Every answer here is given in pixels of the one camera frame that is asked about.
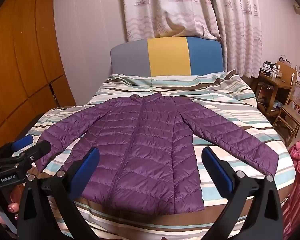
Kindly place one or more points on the wall air conditioner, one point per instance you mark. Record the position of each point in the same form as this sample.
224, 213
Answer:
299, 8

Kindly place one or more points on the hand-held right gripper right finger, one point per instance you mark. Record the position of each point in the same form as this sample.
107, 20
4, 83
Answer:
215, 170

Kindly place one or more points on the wooden desk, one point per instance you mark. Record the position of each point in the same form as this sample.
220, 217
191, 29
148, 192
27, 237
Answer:
267, 87

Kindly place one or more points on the striped bedspread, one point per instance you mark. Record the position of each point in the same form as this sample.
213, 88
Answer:
225, 105

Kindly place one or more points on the wooden wardrobe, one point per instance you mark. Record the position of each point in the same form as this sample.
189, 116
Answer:
22, 62

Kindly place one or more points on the ship print curtain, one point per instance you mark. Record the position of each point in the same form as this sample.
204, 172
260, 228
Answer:
237, 25
165, 7

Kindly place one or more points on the pink blanket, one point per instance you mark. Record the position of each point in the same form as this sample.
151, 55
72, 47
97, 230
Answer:
298, 187

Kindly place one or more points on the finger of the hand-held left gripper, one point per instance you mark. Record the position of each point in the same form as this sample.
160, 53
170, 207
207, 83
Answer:
38, 148
22, 141

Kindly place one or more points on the wooden rattan chair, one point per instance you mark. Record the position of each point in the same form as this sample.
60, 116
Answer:
293, 107

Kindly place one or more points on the round patterned tin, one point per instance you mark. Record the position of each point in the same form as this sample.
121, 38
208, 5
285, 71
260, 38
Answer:
266, 70

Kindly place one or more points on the person's left hand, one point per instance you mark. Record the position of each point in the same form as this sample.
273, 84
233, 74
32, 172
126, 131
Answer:
13, 207

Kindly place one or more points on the small handbag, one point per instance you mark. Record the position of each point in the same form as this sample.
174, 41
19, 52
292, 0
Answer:
285, 58

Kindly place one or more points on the grey yellow blue headboard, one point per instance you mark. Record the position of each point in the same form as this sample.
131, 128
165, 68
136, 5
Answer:
167, 56

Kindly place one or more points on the purple down jacket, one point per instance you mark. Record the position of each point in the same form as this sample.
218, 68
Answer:
145, 150

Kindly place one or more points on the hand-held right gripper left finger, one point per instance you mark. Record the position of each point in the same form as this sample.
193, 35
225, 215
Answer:
87, 171

